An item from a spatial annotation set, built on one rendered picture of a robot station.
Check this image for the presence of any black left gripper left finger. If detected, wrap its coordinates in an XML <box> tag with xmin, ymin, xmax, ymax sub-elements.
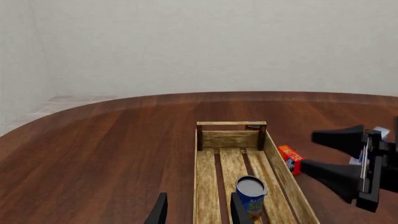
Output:
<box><xmin>144</xmin><ymin>192</ymin><xmax>169</xmax><ymax>224</ymax></box>

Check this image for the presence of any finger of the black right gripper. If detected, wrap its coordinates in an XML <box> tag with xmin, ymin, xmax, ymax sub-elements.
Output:
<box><xmin>300</xmin><ymin>159</ymin><xmax>364</xmax><ymax>205</ymax></box>
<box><xmin>311</xmin><ymin>124</ymin><xmax>369</xmax><ymax>160</ymax></box>

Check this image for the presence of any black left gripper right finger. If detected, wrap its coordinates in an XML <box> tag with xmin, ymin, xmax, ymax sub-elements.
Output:
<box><xmin>230</xmin><ymin>192</ymin><xmax>255</xmax><ymax>224</ymax></box>

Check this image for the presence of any blue alphabet soup can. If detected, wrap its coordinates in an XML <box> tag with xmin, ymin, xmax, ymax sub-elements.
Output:
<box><xmin>235</xmin><ymin>175</ymin><xmax>269</xmax><ymax>220</ymax></box>

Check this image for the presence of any wooden slat tray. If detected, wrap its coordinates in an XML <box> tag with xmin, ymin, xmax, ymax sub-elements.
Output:
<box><xmin>193</xmin><ymin>120</ymin><xmax>322</xmax><ymax>224</ymax></box>

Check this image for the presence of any white blue printed box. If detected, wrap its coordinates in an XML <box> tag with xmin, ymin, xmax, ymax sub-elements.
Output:
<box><xmin>348</xmin><ymin>125</ymin><xmax>392</xmax><ymax>166</ymax></box>

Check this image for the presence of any red butter box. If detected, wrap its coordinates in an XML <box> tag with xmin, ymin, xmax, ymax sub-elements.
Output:
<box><xmin>277</xmin><ymin>144</ymin><xmax>305</xmax><ymax>176</ymax></box>

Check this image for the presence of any red tin can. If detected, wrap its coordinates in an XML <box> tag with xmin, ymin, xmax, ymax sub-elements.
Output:
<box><xmin>244</xmin><ymin>119</ymin><xmax>261</xmax><ymax>132</ymax></box>

